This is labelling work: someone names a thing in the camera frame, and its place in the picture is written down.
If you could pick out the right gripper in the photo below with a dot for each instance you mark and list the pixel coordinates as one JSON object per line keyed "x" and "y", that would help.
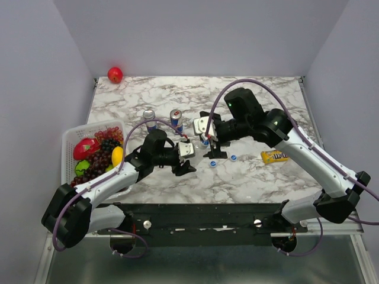
{"x": 215, "y": 152}

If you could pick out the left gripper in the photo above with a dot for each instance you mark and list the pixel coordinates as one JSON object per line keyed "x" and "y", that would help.
{"x": 186, "y": 168}

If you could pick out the clear unlabelled plastic bottle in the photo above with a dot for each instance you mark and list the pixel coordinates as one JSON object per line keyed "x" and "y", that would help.
{"x": 197, "y": 145}

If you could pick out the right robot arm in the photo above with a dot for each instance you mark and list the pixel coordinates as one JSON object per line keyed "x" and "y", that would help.
{"x": 341, "y": 187}

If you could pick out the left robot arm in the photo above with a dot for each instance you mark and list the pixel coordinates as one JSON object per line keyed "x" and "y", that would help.
{"x": 75, "y": 211}

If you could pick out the yellow candy bag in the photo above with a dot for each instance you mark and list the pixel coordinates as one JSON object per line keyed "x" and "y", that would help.
{"x": 274, "y": 156}

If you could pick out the upright energy drink can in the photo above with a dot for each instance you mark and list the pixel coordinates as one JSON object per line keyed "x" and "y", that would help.
{"x": 176, "y": 119}

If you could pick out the yellow mango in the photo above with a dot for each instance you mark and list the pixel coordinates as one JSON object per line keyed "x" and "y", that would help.
{"x": 117, "y": 156}

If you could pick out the upside-down energy drink can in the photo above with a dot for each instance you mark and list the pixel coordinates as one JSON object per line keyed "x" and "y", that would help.
{"x": 149, "y": 116}

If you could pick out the green lime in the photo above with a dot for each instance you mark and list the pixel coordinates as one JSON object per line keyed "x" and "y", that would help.
{"x": 110, "y": 167}

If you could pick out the red grape bunch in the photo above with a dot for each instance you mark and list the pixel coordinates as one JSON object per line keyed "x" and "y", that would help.
{"x": 110, "y": 133}

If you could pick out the black grape bunch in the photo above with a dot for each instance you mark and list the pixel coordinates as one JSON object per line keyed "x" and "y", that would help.
{"x": 109, "y": 144}

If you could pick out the dark purple grape bunch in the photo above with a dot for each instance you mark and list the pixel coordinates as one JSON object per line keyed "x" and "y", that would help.
{"x": 99, "y": 162}

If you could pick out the red dragon fruit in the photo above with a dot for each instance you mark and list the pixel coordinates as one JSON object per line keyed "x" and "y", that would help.
{"x": 85, "y": 148}

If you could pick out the green fruit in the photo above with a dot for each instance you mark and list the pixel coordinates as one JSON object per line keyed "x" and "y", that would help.
{"x": 81, "y": 167}

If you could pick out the white fruit basket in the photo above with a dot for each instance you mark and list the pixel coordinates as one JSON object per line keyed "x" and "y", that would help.
{"x": 73, "y": 136}

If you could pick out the red apple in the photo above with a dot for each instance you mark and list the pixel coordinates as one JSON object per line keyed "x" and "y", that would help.
{"x": 115, "y": 75}

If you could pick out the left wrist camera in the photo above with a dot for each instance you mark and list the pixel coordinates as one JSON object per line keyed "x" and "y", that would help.
{"x": 186, "y": 150}

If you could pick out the black mounting rail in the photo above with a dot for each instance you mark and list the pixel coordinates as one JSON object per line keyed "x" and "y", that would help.
{"x": 184, "y": 225}

